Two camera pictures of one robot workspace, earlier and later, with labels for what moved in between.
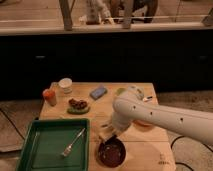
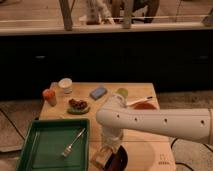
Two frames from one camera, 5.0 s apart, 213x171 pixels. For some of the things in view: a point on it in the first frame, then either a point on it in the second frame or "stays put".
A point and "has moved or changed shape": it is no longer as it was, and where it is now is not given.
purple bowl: [112, 152] has moved or changed shape
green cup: [120, 90] stays put
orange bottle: [51, 96] stays put
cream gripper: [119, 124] → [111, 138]
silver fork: [68, 148] stays put
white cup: [66, 84] stays put
